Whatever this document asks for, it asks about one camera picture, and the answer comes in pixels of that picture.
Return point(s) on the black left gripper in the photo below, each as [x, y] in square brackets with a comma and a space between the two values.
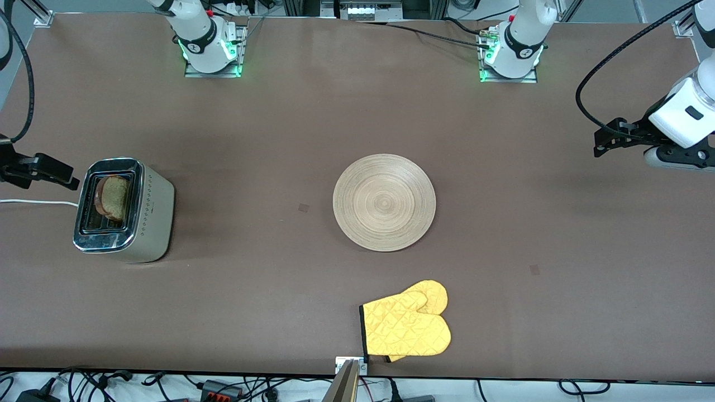
[637, 130]

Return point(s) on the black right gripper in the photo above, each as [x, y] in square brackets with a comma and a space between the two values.
[12, 166]

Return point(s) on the slice of brown bread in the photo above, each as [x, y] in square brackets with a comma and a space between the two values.
[114, 198]

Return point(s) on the round wooden plate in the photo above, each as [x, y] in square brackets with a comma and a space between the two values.
[385, 202]

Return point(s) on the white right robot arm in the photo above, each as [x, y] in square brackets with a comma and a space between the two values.
[201, 28]

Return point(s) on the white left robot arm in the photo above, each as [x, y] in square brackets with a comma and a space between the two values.
[676, 120]

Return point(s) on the chrome two-slot toaster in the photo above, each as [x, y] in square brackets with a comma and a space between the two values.
[156, 223]

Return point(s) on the black power adapter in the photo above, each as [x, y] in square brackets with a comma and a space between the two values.
[36, 395]

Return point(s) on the yellow quilted oven mitt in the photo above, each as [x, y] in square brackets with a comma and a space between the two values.
[434, 293]
[402, 329]

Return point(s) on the white power strip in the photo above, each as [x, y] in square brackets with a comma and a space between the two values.
[240, 8]

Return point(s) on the grey electrical box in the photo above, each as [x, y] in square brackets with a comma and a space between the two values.
[363, 10]

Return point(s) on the black orange connector box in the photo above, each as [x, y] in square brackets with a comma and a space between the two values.
[220, 389]

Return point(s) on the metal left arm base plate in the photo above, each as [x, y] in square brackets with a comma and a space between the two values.
[508, 80]

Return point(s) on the metal table corner bracket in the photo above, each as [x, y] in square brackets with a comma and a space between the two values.
[43, 19]
[684, 29]

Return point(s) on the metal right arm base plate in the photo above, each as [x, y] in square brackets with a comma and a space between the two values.
[215, 73]

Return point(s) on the small white metal bracket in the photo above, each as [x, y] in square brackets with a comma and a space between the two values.
[363, 367]

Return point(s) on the aluminium profile post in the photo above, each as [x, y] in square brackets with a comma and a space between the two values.
[342, 385]

